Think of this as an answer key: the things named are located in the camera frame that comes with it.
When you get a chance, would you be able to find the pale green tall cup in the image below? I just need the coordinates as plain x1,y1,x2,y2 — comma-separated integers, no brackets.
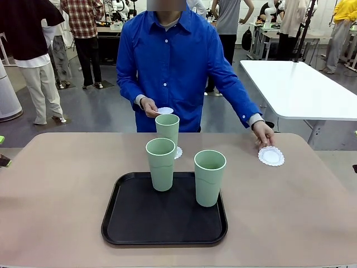
145,137,176,192
194,150,227,208
155,113,180,159

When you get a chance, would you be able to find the person's left forearm blue sleeve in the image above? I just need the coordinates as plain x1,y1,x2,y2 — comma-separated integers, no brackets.
220,75,265,130

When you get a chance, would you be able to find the person's right forearm blue sleeve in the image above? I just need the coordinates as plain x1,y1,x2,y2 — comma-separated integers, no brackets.
117,78,148,108

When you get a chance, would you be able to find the person's left hand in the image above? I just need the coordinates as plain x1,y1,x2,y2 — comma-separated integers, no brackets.
252,122,277,148

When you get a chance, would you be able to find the person's right hand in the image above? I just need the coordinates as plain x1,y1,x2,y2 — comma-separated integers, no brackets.
139,97,160,118

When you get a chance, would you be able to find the white cylindrical appliance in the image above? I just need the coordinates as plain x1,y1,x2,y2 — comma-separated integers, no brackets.
0,60,23,121

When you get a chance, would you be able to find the white table with grey legs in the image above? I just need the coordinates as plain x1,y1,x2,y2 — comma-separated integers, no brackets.
239,59,357,145

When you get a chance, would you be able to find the black stand pole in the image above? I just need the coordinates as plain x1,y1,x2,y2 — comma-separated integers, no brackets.
294,0,319,63

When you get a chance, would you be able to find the person in black top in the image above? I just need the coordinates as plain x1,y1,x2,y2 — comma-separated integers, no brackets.
0,0,67,126

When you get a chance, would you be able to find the person in yellow top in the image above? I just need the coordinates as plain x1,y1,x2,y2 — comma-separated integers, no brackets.
319,0,357,74

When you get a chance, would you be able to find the grey background desk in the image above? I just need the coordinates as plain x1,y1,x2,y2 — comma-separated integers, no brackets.
249,22,334,61

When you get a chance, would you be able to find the person in cream coat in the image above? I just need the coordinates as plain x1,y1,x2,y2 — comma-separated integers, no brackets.
277,0,307,61

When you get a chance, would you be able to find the black hanging backpack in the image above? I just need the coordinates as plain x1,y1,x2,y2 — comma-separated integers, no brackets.
241,26,253,51

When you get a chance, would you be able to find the person in plaid shirt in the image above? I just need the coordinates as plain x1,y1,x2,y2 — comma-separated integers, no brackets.
60,0,104,89

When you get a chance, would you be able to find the dark cluttered background desk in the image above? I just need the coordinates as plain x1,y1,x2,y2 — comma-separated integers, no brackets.
96,23,123,61

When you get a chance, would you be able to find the seated person in black shirt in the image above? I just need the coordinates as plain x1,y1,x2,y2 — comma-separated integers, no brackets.
258,2,273,23

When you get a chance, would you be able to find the person in grey t-shirt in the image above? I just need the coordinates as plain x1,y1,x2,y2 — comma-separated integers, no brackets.
205,0,255,97

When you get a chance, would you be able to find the black plastic tray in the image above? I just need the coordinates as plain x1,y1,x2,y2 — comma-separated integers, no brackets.
100,171,229,246

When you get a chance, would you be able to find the person in blue shirt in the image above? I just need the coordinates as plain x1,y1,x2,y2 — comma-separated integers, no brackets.
116,0,265,133

